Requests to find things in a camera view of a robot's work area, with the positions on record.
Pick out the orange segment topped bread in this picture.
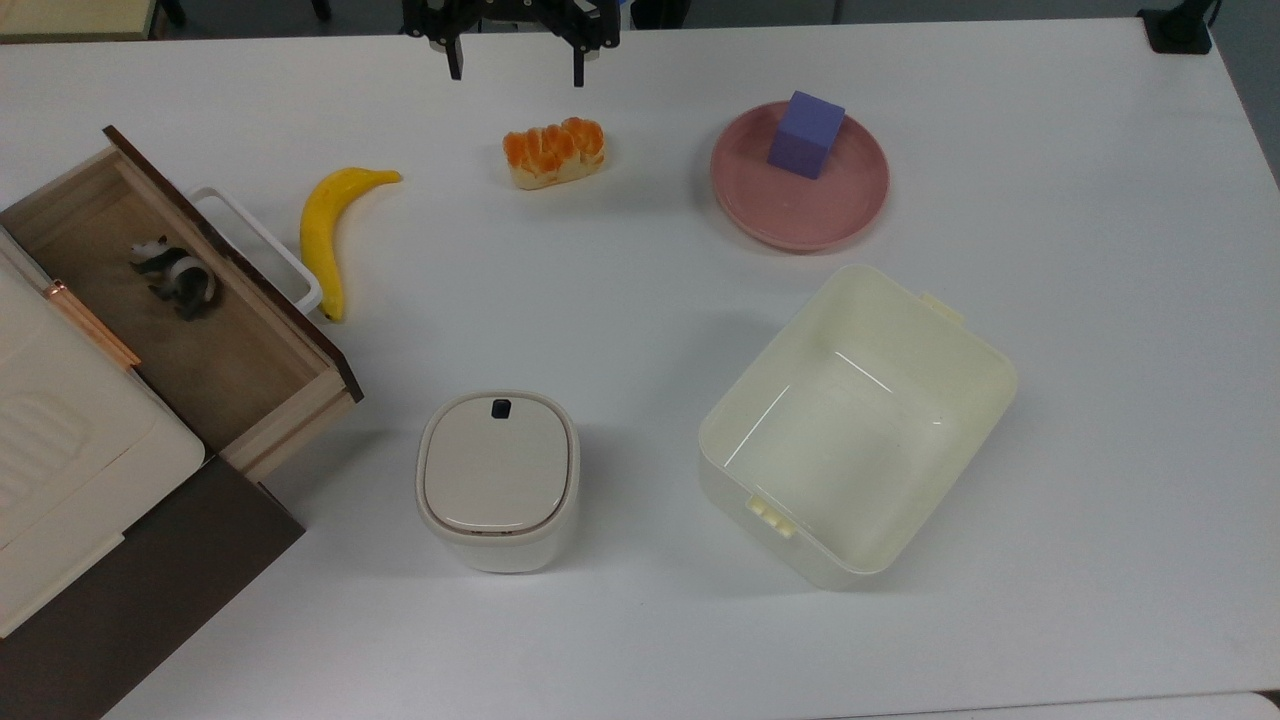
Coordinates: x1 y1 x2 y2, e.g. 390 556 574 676
502 116 608 192

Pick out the black white toy animal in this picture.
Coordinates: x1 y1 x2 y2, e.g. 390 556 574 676
128 236 218 322

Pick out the cream plastic storage bin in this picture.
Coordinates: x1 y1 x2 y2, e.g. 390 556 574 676
696 263 1020 592

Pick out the black table clamp mount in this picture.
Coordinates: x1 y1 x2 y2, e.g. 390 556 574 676
1137 0 1219 56

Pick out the pink plate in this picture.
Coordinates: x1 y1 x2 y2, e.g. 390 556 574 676
709 100 891 254

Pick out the light wooden side table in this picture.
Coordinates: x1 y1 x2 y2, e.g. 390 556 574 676
0 0 163 44

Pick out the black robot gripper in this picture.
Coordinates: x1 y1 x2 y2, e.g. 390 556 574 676
403 0 621 89

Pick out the copper appliance handle bar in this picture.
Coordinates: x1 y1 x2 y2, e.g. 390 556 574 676
44 280 142 370

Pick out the cream white countertop appliance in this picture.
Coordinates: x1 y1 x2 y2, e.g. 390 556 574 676
0 225 207 641

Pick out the yellow banana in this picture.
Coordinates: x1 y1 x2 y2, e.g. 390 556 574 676
299 166 404 324

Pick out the white lidded trash can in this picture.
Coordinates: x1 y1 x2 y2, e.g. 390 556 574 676
414 389 583 575

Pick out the purple cube block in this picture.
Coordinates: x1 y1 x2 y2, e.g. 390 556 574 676
767 90 848 182

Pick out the brown wooden drawer white handle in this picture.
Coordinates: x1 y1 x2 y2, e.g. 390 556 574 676
0 125 364 482

